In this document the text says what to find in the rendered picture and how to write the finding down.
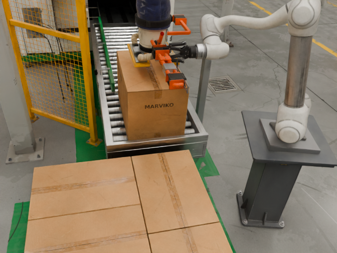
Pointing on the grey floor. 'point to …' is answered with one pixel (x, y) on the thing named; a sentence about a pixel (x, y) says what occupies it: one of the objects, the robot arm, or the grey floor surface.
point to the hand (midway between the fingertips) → (161, 52)
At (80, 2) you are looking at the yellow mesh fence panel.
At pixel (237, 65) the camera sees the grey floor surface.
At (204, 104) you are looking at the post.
